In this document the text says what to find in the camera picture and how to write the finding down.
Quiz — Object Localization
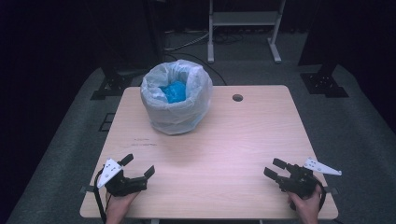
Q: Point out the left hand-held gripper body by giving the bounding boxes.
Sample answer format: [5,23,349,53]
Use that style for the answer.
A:
[96,158,148,198]

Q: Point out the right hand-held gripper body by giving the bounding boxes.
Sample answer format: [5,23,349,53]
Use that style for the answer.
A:
[277,156,343,200]

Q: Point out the person's left hand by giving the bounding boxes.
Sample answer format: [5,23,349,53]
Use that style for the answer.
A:
[105,190,140,224]

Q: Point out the person's right hand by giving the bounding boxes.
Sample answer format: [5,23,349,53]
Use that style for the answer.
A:
[286,184,323,224]

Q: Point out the white plastic bag lined bin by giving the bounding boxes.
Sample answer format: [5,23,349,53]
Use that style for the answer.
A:
[139,59,214,136]

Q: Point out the black stand base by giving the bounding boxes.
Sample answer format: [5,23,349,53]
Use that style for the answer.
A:
[90,65,134,102]
[300,62,350,99]

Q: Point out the crumpled blue plastic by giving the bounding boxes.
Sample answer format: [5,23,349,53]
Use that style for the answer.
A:
[159,80,188,105]

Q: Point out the white metal stand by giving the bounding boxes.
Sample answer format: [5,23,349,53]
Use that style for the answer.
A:
[206,0,287,64]

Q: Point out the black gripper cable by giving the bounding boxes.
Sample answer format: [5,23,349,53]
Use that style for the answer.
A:
[313,175,328,210]
[92,168,108,224]

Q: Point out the black floor cable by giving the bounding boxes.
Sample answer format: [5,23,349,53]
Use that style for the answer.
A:
[163,51,228,87]

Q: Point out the grey floor cable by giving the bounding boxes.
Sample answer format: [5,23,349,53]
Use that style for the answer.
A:
[163,30,210,52]

